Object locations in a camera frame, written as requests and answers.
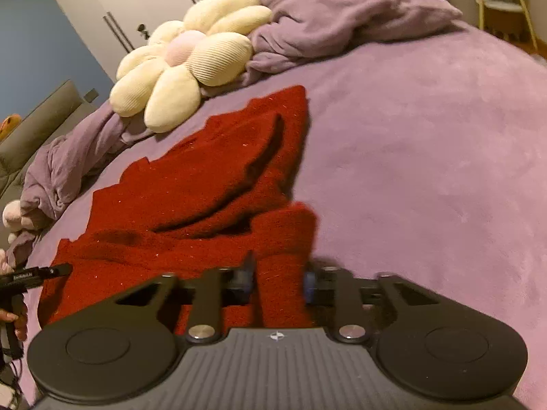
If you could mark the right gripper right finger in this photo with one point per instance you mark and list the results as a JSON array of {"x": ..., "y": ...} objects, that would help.
[{"x": 357, "y": 310}]

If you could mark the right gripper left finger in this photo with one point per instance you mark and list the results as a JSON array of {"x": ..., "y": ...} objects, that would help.
[{"x": 164, "y": 299}]

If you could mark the red knitted garment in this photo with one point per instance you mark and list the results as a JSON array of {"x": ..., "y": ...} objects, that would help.
[{"x": 219, "y": 195}]

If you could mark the person's left hand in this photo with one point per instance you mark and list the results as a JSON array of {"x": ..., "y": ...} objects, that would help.
[{"x": 19, "y": 319}]

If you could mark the pink plush toy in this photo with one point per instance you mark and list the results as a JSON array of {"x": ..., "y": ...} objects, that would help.
[{"x": 21, "y": 236}]

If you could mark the orange plush toy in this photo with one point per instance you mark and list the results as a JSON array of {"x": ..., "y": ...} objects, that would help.
[{"x": 8, "y": 125}]

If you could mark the purple bed sheet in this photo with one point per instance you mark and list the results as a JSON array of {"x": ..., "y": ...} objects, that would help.
[{"x": 427, "y": 159}]

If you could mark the grey upholstered headboard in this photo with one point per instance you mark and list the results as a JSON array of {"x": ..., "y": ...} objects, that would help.
[{"x": 57, "y": 115}]

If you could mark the cream flower-shaped plush pillow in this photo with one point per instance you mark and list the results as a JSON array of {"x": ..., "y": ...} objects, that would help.
[{"x": 208, "y": 48}]

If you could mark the crumpled purple blanket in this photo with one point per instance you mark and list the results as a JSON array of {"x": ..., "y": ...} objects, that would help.
[{"x": 300, "y": 31}]

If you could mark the yellow metal chair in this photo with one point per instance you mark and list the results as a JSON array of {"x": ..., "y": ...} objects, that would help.
[{"x": 508, "y": 19}]

